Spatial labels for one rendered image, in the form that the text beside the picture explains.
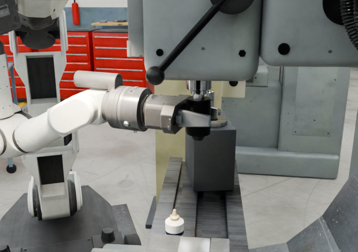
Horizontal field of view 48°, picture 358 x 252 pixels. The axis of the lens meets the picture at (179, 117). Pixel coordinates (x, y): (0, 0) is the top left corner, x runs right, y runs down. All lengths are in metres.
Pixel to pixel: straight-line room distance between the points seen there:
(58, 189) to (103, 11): 8.64
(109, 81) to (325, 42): 0.41
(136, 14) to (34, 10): 0.40
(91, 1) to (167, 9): 9.51
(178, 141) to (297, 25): 2.06
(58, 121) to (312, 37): 0.51
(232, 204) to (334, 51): 0.61
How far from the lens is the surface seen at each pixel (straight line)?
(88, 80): 0.84
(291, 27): 0.64
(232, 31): 0.65
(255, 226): 2.80
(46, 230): 1.73
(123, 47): 5.39
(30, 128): 0.94
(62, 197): 1.60
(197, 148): 1.14
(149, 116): 0.77
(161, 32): 0.65
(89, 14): 10.16
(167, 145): 2.65
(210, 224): 1.05
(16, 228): 1.78
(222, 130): 1.13
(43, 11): 1.10
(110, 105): 0.80
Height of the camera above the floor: 1.45
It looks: 17 degrees down
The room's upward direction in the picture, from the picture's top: straight up
